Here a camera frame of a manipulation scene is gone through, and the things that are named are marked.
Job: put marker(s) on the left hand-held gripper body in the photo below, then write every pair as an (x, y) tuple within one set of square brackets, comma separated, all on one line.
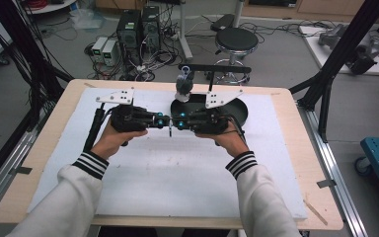
[(128, 118)]

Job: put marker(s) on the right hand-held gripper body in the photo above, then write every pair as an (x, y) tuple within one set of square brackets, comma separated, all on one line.
[(210, 121)]

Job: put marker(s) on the silver carabiner clip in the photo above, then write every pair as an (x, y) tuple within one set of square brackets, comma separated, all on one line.
[(170, 130)]

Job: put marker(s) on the person's right hand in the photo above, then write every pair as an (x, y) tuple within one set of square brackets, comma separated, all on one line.
[(230, 141)]

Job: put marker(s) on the person's left hand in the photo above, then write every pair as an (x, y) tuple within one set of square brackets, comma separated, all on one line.
[(112, 143)]

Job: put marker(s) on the white foam mat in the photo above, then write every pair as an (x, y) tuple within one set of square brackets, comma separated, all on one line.
[(164, 184)]

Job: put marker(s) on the white power supply unit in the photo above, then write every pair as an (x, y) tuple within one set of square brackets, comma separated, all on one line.
[(98, 47), (110, 52)]

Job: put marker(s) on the white desk leg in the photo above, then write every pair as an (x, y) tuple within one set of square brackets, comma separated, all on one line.
[(185, 36)]

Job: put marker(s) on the large black computer tower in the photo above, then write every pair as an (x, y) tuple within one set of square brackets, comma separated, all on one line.
[(129, 33)]

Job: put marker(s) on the black round stool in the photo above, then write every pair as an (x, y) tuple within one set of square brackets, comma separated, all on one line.
[(237, 39)]

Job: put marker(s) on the small black computer tower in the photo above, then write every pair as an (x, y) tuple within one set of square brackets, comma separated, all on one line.
[(151, 28)]

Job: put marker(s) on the black foot pedal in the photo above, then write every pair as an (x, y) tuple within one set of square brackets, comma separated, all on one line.
[(222, 22)]

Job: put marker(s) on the clear plastic bag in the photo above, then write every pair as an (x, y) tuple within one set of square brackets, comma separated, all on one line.
[(87, 19)]

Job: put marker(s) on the grey tape strip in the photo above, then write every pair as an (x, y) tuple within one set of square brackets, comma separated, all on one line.
[(21, 170), (325, 183)]

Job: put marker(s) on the white round table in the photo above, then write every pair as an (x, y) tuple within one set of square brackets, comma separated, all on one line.
[(51, 6)]

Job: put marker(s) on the thin wooden stick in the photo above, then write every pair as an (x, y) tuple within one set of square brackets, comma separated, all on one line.
[(316, 212)]

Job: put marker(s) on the grey robot part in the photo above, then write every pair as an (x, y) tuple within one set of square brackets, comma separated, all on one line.
[(365, 49)]

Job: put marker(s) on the aluminium rail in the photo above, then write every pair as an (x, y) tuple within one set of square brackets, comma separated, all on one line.
[(334, 171), (6, 164)]

